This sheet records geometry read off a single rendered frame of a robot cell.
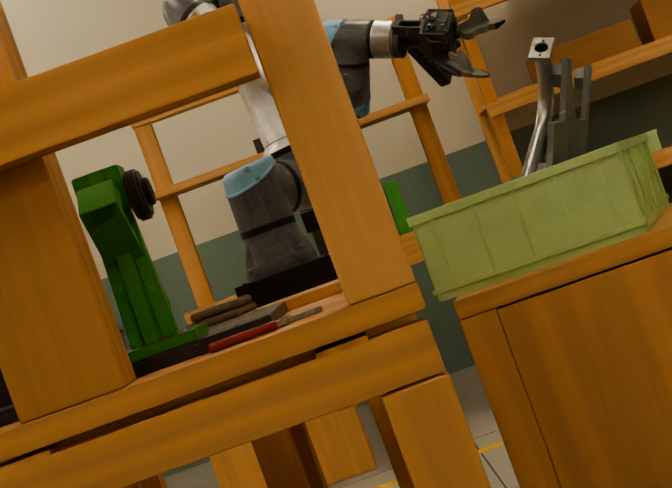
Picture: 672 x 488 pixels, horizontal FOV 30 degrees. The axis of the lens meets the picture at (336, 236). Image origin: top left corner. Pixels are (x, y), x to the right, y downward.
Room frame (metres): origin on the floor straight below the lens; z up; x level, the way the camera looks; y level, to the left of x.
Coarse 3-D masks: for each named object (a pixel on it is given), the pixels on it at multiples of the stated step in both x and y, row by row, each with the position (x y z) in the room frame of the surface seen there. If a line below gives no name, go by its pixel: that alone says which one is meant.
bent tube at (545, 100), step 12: (540, 48) 2.37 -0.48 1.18; (552, 48) 2.35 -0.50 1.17; (540, 60) 2.34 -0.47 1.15; (540, 72) 2.38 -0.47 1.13; (540, 84) 2.41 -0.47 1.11; (540, 96) 2.42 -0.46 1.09; (552, 96) 2.42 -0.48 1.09; (540, 108) 2.42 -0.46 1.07; (552, 108) 2.42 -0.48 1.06; (540, 120) 2.41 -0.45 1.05; (540, 132) 2.39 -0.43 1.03; (540, 144) 2.37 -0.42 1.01; (528, 156) 2.36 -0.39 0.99; (540, 156) 2.36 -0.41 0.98; (528, 168) 2.33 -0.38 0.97
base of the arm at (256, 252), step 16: (272, 224) 2.50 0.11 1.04; (288, 224) 2.52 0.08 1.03; (256, 240) 2.51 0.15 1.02; (272, 240) 2.50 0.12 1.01; (288, 240) 2.51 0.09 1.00; (304, 240) 2.53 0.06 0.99; (256, 256) 2.50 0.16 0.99; (272, 256) 2.49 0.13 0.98; (288, 256) 2.49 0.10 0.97; (304, 256) 2.51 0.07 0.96; (256, 272) 2.50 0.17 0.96; (272, 272) 2.49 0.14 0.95
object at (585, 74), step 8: (584, 64) 2.70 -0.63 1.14; (576, 72) 2.71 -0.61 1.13; (584, 72) 2.70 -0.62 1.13; (576, 80) 2.71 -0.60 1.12; (584, 80) 2.70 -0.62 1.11; (576, 88) 2.73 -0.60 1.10; (584, 88) 2.70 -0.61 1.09; (584, 96) 2.70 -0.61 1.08; (584, 104) 2.70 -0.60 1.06; (584, 112) 2.71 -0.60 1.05; (584, 120) 2.68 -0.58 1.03; (584, 128) 2.70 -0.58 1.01; (584, 136) 2.71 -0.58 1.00; (584, 144) 2.72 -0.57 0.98; (584, 152) 2.73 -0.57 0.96
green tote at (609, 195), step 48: (624, 144) 2.31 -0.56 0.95; (480, 192) 2.31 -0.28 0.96; (528, 192) 2.29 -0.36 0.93; (576, 192) 2.26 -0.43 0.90; (624, 192) 2.23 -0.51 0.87; (432, 240) 2.36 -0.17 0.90; (480, 240) 2.33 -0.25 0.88; (528, 240) 2.30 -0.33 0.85; (576, 240) 2.27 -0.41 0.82; (624, 240) 2.24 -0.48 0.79; (480, 288) 2.34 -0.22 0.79
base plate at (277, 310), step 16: (240, 320) 1.88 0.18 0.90; (256, 320) 1.70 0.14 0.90; (272, 320) 1.70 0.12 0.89; (208, 336) 1.70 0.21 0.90; (224, 336) 1.70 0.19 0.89; (176, 352) 1.70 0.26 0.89; (192, 352) 1.70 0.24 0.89; (144, 368) 1.70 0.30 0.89; (160, 368) 1.70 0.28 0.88; (0, 416) 1.70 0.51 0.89; (16, 416) 1.70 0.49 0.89
